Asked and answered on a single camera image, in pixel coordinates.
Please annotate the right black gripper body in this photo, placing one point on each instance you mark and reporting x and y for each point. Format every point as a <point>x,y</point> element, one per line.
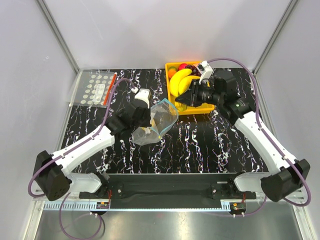
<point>202,93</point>

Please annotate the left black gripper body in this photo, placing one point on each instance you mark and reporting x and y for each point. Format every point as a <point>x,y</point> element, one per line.
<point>145,122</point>

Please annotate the yellow banana bunch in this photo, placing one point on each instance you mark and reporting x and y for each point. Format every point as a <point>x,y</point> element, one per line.
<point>181,81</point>

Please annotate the yellow lemon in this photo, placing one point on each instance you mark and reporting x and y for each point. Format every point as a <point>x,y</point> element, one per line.
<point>153,124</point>

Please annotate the clear bag teal zipper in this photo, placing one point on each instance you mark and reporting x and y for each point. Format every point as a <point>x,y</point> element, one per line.
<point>165,116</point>

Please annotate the purple grape bunch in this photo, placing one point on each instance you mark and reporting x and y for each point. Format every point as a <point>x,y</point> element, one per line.
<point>194,70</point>

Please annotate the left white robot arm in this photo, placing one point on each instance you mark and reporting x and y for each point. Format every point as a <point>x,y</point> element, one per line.
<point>54,172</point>

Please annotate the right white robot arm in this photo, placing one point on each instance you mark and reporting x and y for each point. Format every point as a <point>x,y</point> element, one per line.
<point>285,173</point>

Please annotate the yellow plastic fruit tray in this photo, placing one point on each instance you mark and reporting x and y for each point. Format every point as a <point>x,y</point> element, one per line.
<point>205,108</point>

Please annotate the orange mandarin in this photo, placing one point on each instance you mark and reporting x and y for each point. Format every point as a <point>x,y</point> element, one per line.
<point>171,73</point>

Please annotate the red apple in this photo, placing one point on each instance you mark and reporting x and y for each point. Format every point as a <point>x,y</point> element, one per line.
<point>182,66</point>

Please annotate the black marble table mat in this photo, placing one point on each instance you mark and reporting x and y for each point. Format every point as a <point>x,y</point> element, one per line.
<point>200,143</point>

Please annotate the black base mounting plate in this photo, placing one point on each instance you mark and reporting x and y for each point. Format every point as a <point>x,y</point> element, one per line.
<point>160,186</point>

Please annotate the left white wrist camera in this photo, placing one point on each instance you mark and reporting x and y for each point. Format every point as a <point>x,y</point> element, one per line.
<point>142,94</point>

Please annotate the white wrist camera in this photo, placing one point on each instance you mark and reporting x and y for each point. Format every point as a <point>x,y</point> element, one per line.
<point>142,94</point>
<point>206,71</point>

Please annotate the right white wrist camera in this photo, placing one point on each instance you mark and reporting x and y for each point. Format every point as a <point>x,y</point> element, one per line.
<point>206,71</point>

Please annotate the aluminium frame rail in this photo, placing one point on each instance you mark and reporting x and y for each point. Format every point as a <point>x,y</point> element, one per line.
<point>210,198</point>

